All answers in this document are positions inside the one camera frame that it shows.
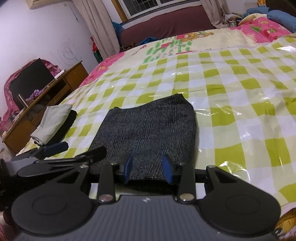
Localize dark grey knit pants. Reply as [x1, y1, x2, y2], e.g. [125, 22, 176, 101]
[90, 94, 197, 194]

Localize wooden desk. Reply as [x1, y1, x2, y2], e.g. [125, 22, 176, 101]
[3, 62, 88, 154]

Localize folded grey and black clothes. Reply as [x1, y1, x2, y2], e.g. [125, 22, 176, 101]
[31, 104, 77, 147]

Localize black monitor with pink cover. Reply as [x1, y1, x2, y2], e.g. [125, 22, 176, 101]
[1, 58, 61, 132]

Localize green checkered plastic bed cover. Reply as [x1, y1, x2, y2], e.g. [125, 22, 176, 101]
[17, 36, 296, 209]

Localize beige curtain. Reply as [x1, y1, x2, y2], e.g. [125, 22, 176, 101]
[200, 0, 229, 29]
[73, 0, 120, 59]

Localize white air conditioner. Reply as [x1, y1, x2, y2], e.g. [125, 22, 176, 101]
[26, 0, 68, 9]

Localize maroon sofa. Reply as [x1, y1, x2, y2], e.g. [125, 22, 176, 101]
[119, 6, 215, 46]

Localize floral pink yellow bed sheet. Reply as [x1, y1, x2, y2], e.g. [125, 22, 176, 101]
[81, 14, 290, 86]

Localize right beige curtain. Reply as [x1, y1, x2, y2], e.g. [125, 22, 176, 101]
[200, 0, 229, 29]

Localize blue pillow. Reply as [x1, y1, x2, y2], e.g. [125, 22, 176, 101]
[239, 6, 295, 33]

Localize window with wooden frame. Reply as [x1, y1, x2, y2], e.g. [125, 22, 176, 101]
[111, 0, 201, 22]

